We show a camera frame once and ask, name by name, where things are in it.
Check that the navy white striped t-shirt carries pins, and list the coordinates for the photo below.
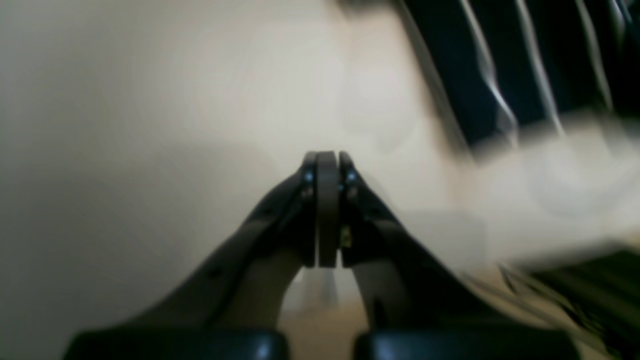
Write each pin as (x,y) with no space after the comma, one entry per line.
(498,68)

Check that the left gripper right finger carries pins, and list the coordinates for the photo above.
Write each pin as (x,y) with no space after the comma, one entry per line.
(416,309)

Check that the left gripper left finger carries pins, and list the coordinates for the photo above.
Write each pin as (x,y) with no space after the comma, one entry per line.
(228,308)

